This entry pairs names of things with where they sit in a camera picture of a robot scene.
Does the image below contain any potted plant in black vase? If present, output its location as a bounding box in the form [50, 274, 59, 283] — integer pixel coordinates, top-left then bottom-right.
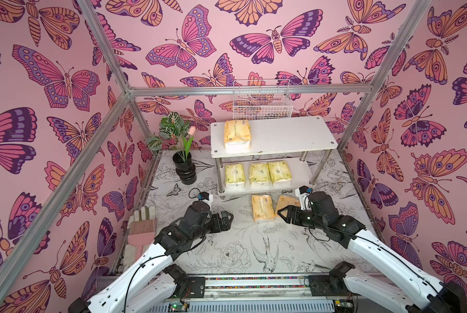
[146, 112, 197, 185]

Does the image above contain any white two-tier shelf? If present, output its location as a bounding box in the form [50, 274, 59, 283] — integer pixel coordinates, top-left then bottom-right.
[211, 116, 337, 196]

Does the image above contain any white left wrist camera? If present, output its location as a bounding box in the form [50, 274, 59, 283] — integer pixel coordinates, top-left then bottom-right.
[198, 192, 214, 207]

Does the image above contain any yellow-green tissue pack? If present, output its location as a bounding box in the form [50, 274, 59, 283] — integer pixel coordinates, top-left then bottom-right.
[268, 160, 292, 185]
[225, 163, 246, 189]
[249, 162, 271, 186]

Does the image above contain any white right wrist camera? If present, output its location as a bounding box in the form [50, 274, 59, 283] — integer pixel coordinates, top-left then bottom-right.
[295, 186, 312, 211]

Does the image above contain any orange tissue pack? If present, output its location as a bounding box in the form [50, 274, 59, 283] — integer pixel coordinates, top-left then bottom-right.
[251, 194, 275, 222]
[224, 119, 252, 153]
[275, 195, 300, 216]

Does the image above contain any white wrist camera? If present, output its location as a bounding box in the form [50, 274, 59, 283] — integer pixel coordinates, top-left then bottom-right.
[198, 192, 214, 207]
[295, 186, 312, 211]

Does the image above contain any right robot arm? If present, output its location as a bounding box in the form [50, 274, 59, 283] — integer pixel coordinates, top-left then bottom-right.
[277, 186, 467, 312]

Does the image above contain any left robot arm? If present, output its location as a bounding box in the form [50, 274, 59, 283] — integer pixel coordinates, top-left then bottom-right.
[68, 200, 233, 312]

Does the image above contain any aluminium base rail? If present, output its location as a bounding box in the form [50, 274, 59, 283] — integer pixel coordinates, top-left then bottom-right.
[86, 273, 428, 313]

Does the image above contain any white wire basket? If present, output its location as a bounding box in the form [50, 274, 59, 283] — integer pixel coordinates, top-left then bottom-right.
[232, 80, 293, 121]

